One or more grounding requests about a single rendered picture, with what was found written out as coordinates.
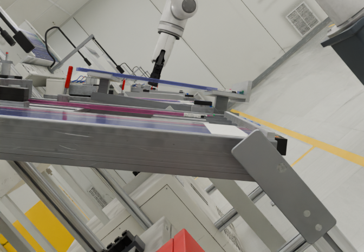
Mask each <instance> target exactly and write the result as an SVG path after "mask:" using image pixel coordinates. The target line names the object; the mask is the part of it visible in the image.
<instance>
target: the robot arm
mask: <svg viewBox="0 0 364 252"><path fill-rule="evenodd" d="M315 1H316V2H317V3H318V5H319V6H320V7H321V8H322V9H323V11H324V12H325V13H326V14H327V15H328V17H329V18H330V19H331V20H332V21H333V23H334V24H335V26H334V27H333V28H332V29H329V30H327V32H328V33H327V36H328V37H329V38H332V37H334V36H336V35H338V34H340V33H341V32H343V31H344V30H346V29H347V28H349V27H350V26H351V25H353V24H354V23H355V22H357V21H358V20H359V19H361V18H362V17H363V16H364V0H315ZM197 10H198V2H197V0H166V3H165V7H164V10H163V12H162V16H161V19H160V22H159V25H158V28H157V29H158V30H159V31H158V33H159V34H160V36H159V39H158V41H157V45H156V47H155V50H154V53H153V56H152V59H151V62H152V63H153V62H155V64H154V68H153V71H152V73H151V75H150V77H149V78H153V79H160V77H161V75H160V74H161V71H162V69H163V66H164V67H165V66H166V64H167V62H168V59H169V57H170V54H171V52H172V49H173V46H174V43H175V40H180V38H179V37H182V35H183V32H184V29H185V26H186V22H187V19H188V18H190V17H192V16H194V15H195V14H196V13H197Z"/></svg>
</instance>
